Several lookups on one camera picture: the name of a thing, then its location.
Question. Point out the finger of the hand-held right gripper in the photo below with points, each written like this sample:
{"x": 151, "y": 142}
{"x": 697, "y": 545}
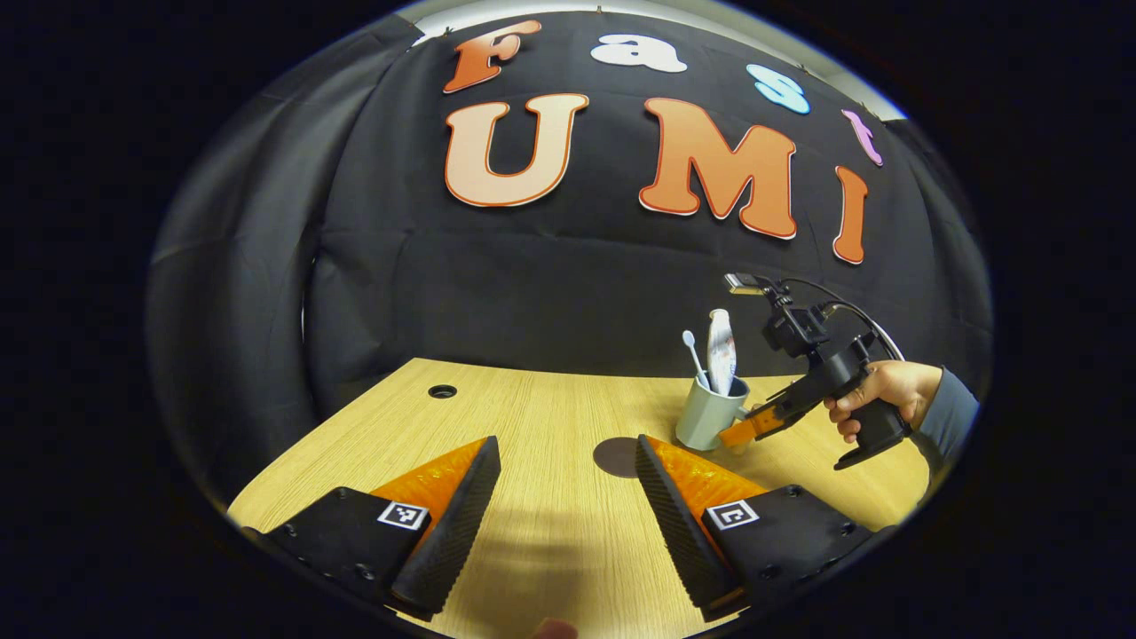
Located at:
{"x": 754, "y": 424}

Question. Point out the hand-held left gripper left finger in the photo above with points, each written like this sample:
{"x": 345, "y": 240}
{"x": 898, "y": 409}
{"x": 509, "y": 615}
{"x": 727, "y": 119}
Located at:
{"x": 461, "y": 524}

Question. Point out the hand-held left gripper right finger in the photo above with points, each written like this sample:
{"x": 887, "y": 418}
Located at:
{"x": 670, "y": 524}

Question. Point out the pale green cup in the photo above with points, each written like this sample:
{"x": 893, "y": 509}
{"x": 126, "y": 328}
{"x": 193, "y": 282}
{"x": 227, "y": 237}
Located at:
{"x": 701, "y": 422}

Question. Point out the white toothpaste tube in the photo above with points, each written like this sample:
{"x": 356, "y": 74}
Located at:
{"x": 721, "y": 351}

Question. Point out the dark brown round coaster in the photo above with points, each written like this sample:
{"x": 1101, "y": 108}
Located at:
{"x": 612, "y": 457}

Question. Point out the white toothbrush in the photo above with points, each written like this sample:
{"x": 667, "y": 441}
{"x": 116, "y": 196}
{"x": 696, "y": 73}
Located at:
{"x": 689, "y": 337}

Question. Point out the wooden desktop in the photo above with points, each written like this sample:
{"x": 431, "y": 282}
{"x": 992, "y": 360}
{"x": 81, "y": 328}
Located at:
{"x": 550, "y": 417}

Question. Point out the black backdrop cloth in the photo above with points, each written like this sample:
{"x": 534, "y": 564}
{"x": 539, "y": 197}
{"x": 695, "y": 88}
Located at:
{"x": 577, "y": 284}

